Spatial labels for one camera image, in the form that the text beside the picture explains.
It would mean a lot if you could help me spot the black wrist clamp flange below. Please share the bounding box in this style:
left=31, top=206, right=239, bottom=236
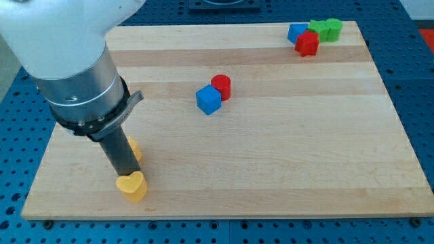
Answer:
left=50, top=77, right=144, bottom=142

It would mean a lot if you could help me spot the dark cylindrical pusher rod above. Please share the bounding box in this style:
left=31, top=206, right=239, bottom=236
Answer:
left=99, top=127, right=140, bottom=176

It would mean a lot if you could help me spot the yellow heart block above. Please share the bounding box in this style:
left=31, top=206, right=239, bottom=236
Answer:
left=115, top=171, right=148, bottom=203

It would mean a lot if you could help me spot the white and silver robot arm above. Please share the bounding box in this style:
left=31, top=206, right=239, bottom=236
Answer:
left=1, top=0, right=144, bottom=176

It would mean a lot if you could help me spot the yellow block behind rod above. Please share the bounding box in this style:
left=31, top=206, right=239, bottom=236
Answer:
left=127, top=136, right=142, bottom=162

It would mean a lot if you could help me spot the blue cube block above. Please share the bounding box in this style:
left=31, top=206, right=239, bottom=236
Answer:
left=195, top=85, right=222, bottom=115

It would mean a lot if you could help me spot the red cylinder block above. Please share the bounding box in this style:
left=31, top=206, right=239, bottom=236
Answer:
left=211, top=74, right=231, bottom=101

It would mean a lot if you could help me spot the light wooden board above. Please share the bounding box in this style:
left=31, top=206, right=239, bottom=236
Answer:
left=22, top=21, right=433, bottom=220

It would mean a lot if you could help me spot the blue block far corner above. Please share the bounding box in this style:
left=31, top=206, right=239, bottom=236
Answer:
left=288, top=23, right=308, bottom=45

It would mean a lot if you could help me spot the red star block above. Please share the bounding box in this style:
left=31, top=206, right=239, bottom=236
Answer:
left=294, top=30, right=319, bottom=57

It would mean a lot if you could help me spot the green star block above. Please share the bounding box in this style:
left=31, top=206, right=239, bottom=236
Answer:
left=307, top=20, right=330, bottom=43

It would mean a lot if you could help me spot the green cylinder block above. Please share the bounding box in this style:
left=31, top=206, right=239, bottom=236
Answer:
left=325, top=18, right=343, bottom=42

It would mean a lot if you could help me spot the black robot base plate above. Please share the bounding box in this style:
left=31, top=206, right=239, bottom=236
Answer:
left=188, top=0, right=262, bottom=13

